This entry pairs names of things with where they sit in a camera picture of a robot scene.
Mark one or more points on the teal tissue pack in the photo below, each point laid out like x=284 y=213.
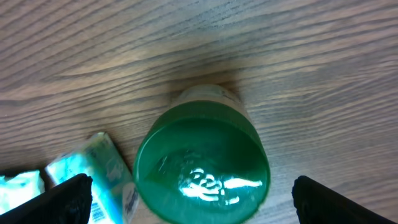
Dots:
x=115 y=198

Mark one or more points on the white green snack package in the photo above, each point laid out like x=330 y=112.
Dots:
x=19 y=189

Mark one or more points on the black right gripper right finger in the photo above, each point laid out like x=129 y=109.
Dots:
x=317 y=204

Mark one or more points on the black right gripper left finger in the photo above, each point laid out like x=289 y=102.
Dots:
x=68 y=202

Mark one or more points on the green lid white jar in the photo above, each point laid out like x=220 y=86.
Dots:
x=202 y=161

